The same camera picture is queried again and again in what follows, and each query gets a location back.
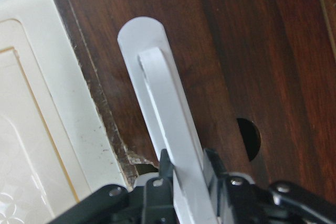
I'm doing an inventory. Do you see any cream plastic storage box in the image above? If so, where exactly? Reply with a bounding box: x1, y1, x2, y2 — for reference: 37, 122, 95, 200
1, 0, 127, 223

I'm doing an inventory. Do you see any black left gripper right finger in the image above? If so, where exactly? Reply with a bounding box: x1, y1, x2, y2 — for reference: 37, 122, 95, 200
203, 148, 335, 223

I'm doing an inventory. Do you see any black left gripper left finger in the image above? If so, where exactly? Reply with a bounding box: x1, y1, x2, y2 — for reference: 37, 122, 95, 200
50, 149, 175, 223

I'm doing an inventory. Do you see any white drawer handle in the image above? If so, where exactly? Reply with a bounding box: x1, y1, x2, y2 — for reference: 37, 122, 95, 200
118, 17, 218, 223

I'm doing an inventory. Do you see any dark wooden drawer cabinet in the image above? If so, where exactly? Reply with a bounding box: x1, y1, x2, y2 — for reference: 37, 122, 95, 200
54, 0, 335, 202

